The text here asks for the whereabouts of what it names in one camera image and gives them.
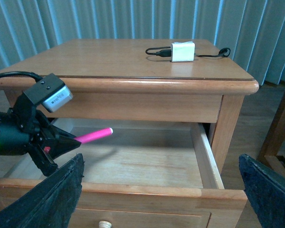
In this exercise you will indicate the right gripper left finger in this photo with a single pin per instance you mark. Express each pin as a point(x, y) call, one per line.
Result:
point(49, 204)

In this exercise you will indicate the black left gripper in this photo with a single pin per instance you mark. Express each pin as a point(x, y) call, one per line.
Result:
point(21, 131)

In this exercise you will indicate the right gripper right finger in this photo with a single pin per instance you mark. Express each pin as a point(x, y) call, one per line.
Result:
point(265, 190)

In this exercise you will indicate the pink marker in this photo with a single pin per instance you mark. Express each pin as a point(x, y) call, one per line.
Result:
point(94, 135)

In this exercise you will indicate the wooden drawer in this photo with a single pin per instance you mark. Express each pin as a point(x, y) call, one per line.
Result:
point(150, 175)

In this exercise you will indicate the dark wooden furniture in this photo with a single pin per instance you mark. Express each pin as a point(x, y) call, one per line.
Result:
point(273, 142)

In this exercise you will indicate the wooden nightstand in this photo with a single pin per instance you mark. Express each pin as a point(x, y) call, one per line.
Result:
point(116, 79)

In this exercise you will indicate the grey curtain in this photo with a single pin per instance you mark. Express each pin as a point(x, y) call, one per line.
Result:
point(254, 30)

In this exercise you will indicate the white adapter box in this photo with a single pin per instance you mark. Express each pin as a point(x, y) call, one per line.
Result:
point(182, 52)

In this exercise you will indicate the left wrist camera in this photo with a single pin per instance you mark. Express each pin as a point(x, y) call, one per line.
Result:
point(51, 92)

